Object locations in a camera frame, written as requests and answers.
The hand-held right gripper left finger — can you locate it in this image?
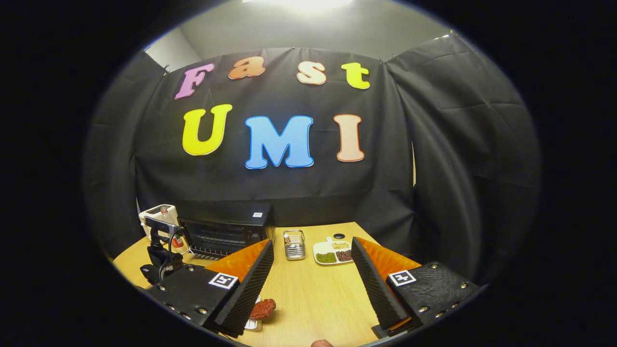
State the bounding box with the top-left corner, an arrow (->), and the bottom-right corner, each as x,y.
145,239 -> 274,338

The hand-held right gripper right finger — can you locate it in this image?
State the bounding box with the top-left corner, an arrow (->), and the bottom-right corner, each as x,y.
351,237 -> 483,334

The red meat piece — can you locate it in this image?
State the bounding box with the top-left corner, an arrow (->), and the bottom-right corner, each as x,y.
249,299 -> 277,320

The black electric oven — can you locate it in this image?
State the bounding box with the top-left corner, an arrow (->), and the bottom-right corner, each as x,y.
177,201 -> 274,261

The clear plastic bottle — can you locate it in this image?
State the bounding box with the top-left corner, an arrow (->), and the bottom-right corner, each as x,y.
161,207 -> 188,254

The white ribbed tray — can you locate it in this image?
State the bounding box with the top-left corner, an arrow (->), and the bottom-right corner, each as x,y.
243,295 -> 263,332

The white toaster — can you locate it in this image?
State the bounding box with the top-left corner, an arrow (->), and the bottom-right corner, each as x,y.
139,204 -> 179,241

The white divided plate with beans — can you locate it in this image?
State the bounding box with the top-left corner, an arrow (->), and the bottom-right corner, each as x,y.
313,237 -> 354,265

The metal mesh basket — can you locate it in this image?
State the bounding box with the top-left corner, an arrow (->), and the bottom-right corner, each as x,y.
283,230 -> 306,261

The black backdrop cloth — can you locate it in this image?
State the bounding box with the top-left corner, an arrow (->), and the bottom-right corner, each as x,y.
82,31 -> 543,285

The large ceiling light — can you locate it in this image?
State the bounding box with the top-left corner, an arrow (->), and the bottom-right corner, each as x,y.
284,0 -> 355,10

